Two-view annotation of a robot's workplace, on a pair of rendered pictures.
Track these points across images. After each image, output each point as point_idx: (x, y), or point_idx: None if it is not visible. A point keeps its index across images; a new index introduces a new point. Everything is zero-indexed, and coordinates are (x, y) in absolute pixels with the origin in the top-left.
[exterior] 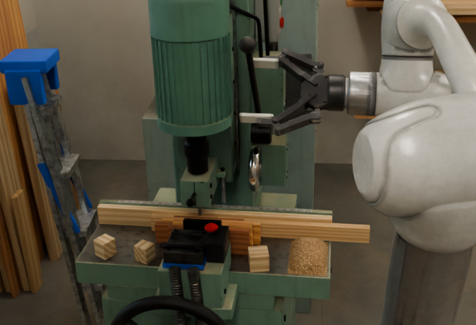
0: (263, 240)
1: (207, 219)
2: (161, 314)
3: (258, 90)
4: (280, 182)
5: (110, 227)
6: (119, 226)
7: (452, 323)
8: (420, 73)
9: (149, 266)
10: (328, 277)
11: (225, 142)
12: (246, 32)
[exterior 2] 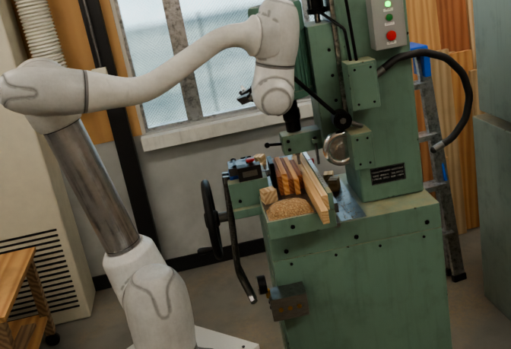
0: (303, 194)
1: (291, 166)
2: None
3: (345, 86)
4: (353, 166)
5: (289, 157)
6: (291, 159)
7: (74, 185)
8: (255, 75)
9: None
10: (268, 221)
11: (319, 118)
12: (340, 38)
